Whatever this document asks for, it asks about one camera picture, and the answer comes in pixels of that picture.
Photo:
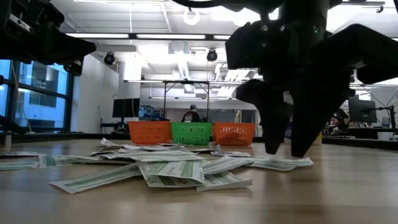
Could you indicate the large window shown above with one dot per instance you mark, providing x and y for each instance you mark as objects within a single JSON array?
[{"x": 43, "y": 105}]

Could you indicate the person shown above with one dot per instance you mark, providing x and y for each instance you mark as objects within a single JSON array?
[
  {"x": 191, "y": 115},
  {"x": 340, "y": 119}
]

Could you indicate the white cylinder post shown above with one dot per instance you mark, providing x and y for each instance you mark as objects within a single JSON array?
[{"x": 7, "y": 141}]

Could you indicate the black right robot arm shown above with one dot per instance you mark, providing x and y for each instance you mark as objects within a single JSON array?
[{"x": 303, "y": 15}]

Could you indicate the orange plastic basket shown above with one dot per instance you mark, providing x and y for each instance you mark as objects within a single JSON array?
[
  {"x": 149, "y": 132},
  {"x": 233, "y": 133}
]

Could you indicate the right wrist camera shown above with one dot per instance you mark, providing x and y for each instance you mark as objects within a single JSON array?
[{"x": 244, "y": 46}]

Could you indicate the black overhead light bar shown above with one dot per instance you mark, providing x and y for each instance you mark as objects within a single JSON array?
[{"x": 99, "y": 35}]

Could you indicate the green plastic basket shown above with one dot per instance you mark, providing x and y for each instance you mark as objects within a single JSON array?
[{"x": 191, "y": 133}]

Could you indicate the white packet black print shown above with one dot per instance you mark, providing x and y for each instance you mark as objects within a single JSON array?
[
  {"x": 230, "y": 153},
  {"x": 143, "y": 147},
  {"x": 18, "y": 153},
  {"x": 107, "y": 142}
]

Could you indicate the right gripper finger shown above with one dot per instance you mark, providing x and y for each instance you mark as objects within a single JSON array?
[
  {"x": 314, "y": 109},
  {"x": 270, "y": 112}
]

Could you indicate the black metal rack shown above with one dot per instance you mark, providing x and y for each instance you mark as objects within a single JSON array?
[{"x": 164, "y": 102}]

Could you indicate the round black ceiling camera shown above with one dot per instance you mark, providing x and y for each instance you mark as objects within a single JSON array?
[
  {"x": 109, "y": 59},
  {"x": 212, "y": 55}
]

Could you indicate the black monitor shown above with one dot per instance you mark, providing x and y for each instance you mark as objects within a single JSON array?
[
  {"x": 124, "y": 109},
  {"x": 362, "y": 110}
]

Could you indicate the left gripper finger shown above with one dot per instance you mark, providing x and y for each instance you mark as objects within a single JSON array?
[{"x": 68, "y": 48}]

